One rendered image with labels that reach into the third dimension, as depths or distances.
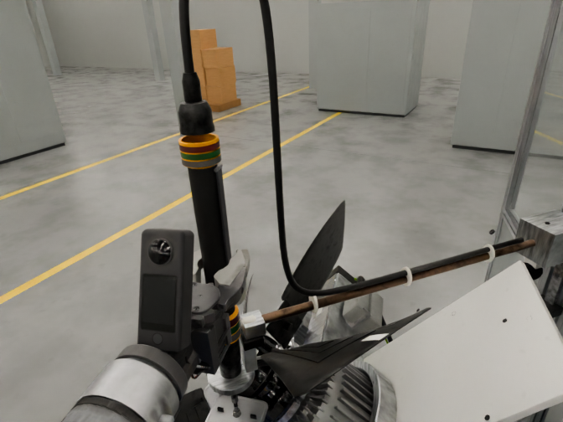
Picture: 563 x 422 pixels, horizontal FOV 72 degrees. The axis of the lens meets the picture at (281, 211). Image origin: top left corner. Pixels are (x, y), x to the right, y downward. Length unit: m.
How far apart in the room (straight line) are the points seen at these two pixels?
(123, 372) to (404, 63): 7.35
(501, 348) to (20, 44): 6.89
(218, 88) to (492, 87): 5.24
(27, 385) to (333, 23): 7.04
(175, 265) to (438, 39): 12.35
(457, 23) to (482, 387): 12.07
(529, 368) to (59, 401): 2.27
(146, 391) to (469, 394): 0.47
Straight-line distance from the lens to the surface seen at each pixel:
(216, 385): 0.61
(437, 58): 12.63
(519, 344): 0.67
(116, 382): 0.36
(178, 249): 0.37
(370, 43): 7.69
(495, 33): 5.77
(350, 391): 0.75
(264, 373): 0.70
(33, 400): 2.61
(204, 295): 0.43
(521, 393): 0.63
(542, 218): 0.87
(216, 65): 8.57
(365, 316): 0.92
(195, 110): 0.41
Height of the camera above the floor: 1.75
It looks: 27 degrees down
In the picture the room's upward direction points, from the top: 3 degrees counter-clockwise
